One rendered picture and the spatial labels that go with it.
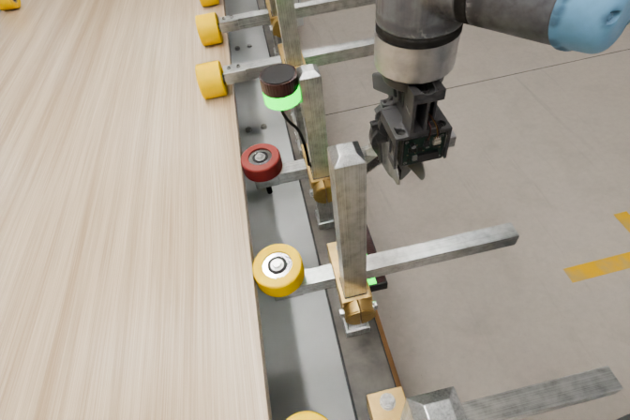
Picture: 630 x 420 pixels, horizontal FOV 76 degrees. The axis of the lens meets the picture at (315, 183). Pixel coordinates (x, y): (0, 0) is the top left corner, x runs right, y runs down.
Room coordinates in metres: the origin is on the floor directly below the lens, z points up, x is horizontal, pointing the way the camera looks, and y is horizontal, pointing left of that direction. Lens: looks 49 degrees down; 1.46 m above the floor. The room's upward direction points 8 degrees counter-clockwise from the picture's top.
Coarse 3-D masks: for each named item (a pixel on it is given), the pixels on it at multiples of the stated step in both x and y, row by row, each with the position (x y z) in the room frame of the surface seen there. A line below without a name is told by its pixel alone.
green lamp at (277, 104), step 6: (264, 96) 0.53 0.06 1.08; (294, 96) 0.52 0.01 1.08; (300, 96) 0.54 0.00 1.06; (264, 102) 0.54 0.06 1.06; (270, 102) 0.52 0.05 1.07; (276, 102) 0.52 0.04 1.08; (282, 102) 0.51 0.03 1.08; (288, 102) 0.52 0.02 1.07; (294, 102) 0.52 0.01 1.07; (270, 108) 0.52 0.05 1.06; (276, 108) 0.52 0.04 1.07; (282, 108) 0.51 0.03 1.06; (288, 108) 0.52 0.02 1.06
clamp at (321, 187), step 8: (304, 152) 0.61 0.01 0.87; (312, 176) 0.54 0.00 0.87; (328, 176) 0.53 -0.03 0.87; (312, 184) 0.52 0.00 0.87; (320, 184) 0.52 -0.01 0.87; (328, 184) 0.51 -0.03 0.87; (312, 192) 0.51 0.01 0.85; (320, 192) 0.50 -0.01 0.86; (328, 192) 0.50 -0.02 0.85; (320, 200) 0.50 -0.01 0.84; (328, 200) 0.50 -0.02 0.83
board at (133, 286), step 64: (64, 0) 1.53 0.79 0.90; (128, 0) 1.44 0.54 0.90; (192, 0) 1.37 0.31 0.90; (0, 64) 1.13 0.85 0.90; (64, 64) 1.07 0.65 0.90; (128, 64) 1.02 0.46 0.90; (192, 64) 0.97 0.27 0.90; (0, 128) 0.81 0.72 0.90; (64, 128) 0.77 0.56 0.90; (128, 128) 0.74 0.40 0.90; (192, 128) 0.70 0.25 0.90; (0, 192) 0.59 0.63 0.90; (64, 192) 0.56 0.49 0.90; (128, 192) 0.54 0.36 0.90; (192, 192) 0.51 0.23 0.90; (0, 256) 0.43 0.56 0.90; (64, 256) 0.41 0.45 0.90; (128, 256) 0.39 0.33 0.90; (192, 256) 0.37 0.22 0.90; (0, 320) 0.31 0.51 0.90; (64, 320) 0.29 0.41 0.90; (128, 320) 0.28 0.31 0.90; (192, 320) 0.26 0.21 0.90; (256, 320) 0.25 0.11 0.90; (0, 384) 0.21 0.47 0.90; (64, 384) 0.20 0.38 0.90; (128, 384) 0.18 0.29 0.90; (192, 384) 0.17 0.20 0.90; (256, 384) 0.16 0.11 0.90
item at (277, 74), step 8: (280, 64) 0.57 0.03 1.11; (264, 72) 0.55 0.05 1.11; (272, 72) 0.55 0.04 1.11; (280, 72) 0.55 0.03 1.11; (288, 72) 0.54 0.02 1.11; (264, 80) 0.53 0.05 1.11; (272, 80) 0.53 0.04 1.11; (280, 80) 0.53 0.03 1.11; (288, 80) 0.52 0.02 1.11; (288, 96) 0.52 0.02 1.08; (288, 120) 0.54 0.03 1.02; (296, 128) 0.54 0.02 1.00; (304, 144) 0.54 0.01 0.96
